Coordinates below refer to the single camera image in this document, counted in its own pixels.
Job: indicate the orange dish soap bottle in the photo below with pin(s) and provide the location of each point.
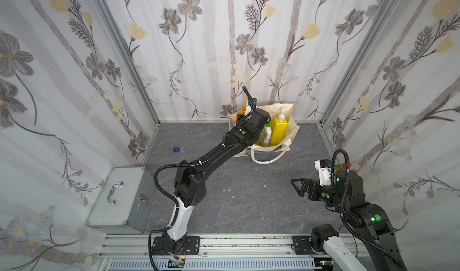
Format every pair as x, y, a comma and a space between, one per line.
246, 109

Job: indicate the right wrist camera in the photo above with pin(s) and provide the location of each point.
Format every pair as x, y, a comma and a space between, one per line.
323, 166

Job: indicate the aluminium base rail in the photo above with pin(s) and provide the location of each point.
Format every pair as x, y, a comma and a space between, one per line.
263, 252

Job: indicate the yellow pump dish soap bottle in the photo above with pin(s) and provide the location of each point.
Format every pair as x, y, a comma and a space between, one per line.
279, 127

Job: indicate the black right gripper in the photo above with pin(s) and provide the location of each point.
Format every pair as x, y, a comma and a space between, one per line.
312, 189

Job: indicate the grey metal box with handle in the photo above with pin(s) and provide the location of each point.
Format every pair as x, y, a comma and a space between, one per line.
124, 203

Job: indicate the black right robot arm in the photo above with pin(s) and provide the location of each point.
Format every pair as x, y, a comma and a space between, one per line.
342, 191

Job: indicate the yellow-green red-capped bottle at wall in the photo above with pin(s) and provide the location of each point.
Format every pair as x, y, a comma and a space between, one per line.
342, 166

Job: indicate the white green-capped soap bottle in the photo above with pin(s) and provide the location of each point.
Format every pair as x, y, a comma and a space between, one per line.
266, 135

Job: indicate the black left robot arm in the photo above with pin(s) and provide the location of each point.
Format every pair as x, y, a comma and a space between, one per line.
191, 177

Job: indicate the cream canvas starry-night shopping bag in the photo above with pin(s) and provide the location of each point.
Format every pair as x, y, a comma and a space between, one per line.
285, 144

